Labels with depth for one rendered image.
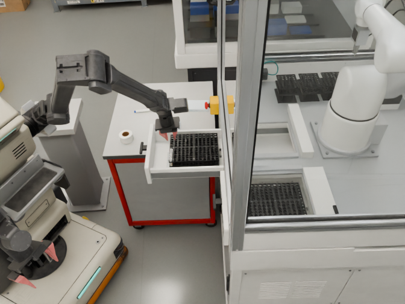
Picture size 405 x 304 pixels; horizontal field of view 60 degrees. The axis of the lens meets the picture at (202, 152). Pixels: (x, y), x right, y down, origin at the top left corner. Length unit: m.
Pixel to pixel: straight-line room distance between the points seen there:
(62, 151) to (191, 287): 1.11
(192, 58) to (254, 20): 1.61
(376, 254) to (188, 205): 1.14
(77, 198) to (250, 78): 2.04
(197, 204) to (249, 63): 1.53
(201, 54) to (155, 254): 1.28
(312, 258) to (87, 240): 1.29
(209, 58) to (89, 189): 1.18
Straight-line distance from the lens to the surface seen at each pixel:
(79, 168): 2.36
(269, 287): 1.56
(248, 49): 0.68
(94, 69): 1.02
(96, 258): 2.08
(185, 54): 2.25
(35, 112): 1.43
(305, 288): 1.61
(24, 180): 1.46
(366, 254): 1.39
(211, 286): 2.22
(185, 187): 2.02
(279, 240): 1.21
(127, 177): 1.98
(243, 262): 1.32
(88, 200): 2.61
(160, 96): 1.30
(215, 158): 1.56
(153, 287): 2.24
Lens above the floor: 2.04
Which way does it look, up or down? 46 degrees down
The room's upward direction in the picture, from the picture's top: 3 degrees counter-clockwise
